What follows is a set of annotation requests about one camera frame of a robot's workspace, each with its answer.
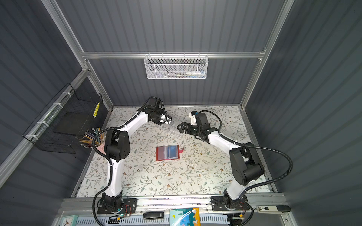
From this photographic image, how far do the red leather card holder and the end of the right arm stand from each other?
7.2 inches

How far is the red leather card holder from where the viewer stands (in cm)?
93

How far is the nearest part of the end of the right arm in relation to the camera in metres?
0.68
